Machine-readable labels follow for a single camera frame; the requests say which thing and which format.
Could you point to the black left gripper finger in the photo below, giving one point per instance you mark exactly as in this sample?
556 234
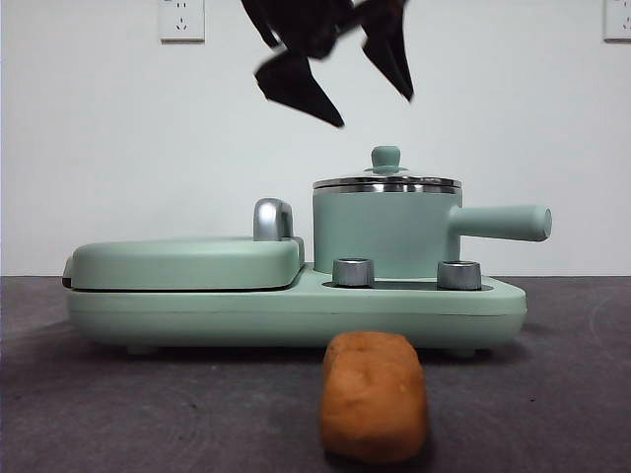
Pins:
394 49
296 84

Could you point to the glass pot lid green knob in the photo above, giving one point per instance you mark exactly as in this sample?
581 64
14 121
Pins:
387 157

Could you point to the brown potato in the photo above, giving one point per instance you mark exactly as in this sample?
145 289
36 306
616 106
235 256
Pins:
373 404

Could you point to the mint green hinged griddle lid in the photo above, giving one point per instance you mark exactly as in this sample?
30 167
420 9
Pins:
187 263

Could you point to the silver control knob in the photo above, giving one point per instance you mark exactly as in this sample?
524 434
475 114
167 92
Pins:
458 275
353 272

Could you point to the mint green breakfast machine base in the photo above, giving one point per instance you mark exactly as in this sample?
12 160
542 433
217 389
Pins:
296 320

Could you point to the white wall socket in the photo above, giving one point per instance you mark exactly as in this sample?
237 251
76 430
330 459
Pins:
617 20
181 22

